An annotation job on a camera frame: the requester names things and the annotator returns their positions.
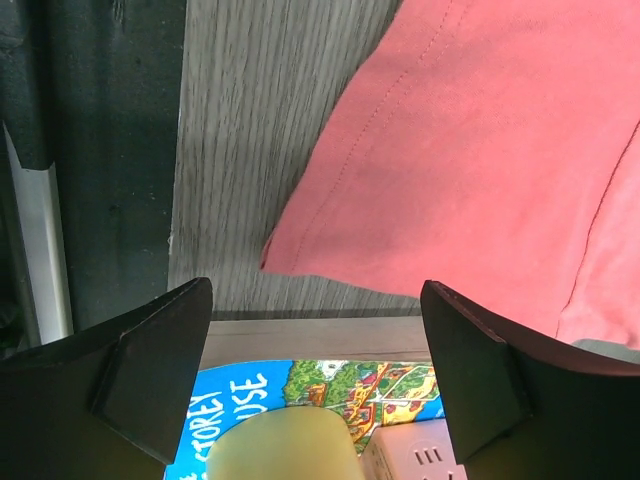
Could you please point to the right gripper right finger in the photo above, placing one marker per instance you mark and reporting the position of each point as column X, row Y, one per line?
column 522, row 405

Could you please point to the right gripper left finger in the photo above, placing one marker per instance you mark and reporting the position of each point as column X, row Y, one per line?
column 110, row 401

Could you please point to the red t shirt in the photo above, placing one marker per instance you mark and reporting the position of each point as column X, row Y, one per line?
column 492, row 146

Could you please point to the pink power adapter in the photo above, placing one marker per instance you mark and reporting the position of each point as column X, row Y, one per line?
column 414, row 451

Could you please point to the blue illustrated book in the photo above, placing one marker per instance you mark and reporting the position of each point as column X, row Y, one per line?
column 367, row 394

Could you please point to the yellow cup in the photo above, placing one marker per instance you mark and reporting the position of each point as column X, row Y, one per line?
column 296, row 443

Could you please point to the aluminium frame rail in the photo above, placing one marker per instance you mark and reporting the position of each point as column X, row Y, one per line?
column 41, row 229

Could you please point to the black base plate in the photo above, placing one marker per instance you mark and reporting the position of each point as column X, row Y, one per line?
column 93, row 89

